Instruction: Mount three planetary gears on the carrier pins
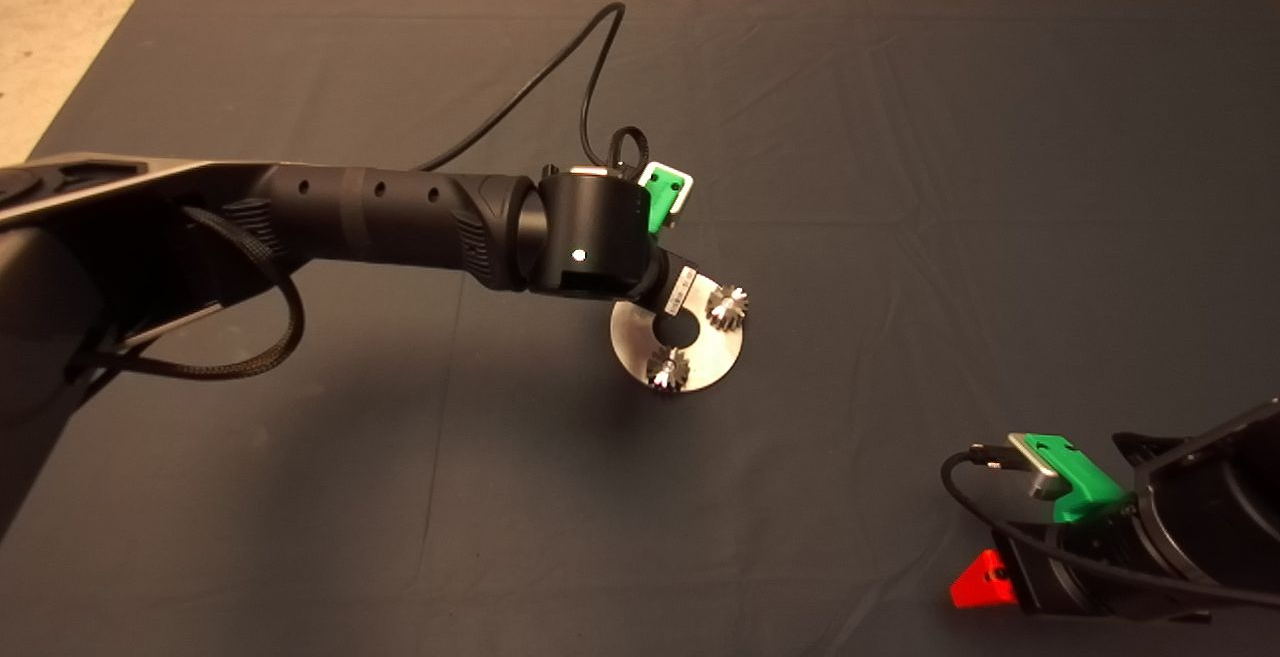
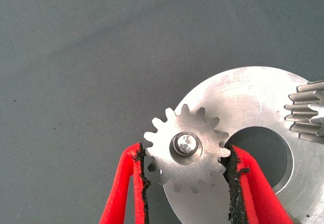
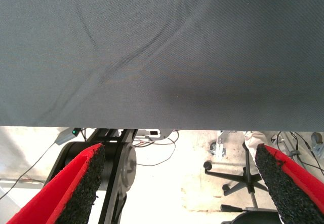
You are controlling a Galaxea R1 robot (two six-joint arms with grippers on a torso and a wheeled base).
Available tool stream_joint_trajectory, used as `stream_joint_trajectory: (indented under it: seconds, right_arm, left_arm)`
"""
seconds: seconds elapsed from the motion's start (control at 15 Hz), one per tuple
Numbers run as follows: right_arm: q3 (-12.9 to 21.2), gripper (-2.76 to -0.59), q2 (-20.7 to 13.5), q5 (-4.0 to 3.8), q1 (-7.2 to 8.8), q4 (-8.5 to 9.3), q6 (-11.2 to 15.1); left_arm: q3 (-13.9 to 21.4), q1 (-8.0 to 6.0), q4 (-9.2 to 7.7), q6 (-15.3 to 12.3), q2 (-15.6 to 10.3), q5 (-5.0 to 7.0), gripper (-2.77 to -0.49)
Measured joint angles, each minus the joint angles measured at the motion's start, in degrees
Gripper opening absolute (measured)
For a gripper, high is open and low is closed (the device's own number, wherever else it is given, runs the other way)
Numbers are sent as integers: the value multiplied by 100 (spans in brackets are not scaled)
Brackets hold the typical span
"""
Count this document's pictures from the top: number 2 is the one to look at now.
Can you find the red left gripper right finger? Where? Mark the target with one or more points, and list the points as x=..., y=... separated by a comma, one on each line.
x=255, y=196

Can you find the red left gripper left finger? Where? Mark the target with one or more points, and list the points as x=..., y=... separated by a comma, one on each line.
x=119, y=191

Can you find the round metal carrier plate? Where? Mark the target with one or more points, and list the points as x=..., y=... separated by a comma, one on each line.
x=240, y=94

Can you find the dark grey table cloth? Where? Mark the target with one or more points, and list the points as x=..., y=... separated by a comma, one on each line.
x=76, y=56

